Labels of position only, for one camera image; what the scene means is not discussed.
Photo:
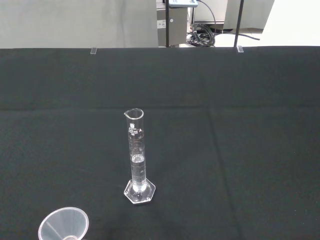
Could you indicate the grey-blue device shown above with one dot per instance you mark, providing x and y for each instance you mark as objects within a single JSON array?
[{"x": 182, "y": 2}]

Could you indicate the black bench cloth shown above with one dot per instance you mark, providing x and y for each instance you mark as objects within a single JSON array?
[{"x": 225, "y": 125}]

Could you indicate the black stand pole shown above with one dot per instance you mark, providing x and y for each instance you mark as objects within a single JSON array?
[
  {"x": 238, "y": 22},
  {"x": 167, "y": 25}
]

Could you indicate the clear cloth clip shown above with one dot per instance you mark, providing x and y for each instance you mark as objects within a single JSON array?
[
  {"x": 240, "y": 49},
  {"x": 93, "y": 50}
]

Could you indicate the grey metal cabinet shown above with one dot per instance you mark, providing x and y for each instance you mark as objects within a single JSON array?
[{"x": 177, "y": 25}]

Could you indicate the clear plastic funnel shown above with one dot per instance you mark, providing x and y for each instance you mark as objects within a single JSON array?
[{"x": 75, "y": 220}]

